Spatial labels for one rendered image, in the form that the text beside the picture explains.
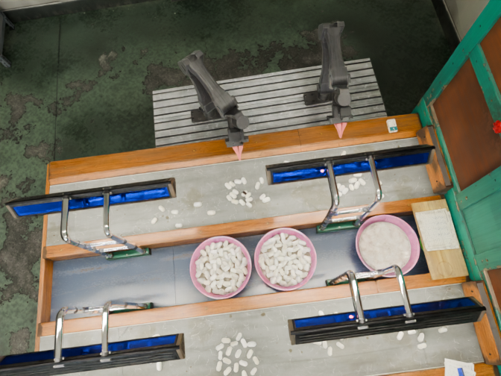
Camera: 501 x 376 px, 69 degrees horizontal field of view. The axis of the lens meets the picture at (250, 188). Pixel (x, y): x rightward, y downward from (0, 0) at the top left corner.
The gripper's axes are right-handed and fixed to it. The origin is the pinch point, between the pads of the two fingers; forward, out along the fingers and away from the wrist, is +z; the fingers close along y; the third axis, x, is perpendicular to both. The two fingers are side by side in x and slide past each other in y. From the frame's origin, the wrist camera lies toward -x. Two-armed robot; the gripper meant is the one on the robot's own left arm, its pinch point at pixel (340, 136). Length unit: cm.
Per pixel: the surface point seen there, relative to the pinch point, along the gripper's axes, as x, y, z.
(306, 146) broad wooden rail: 8.7, -14.0, 5.2
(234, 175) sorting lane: 4, -50, 14
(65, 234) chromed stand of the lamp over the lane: -43, -109, 12
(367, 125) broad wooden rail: 12.3, 16.5, -0.1
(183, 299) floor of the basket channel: -24, -79, 58
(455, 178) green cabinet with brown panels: -18, 43, 20
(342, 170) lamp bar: -31.8, -7.8, 5.1
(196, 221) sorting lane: -8, -69, 29
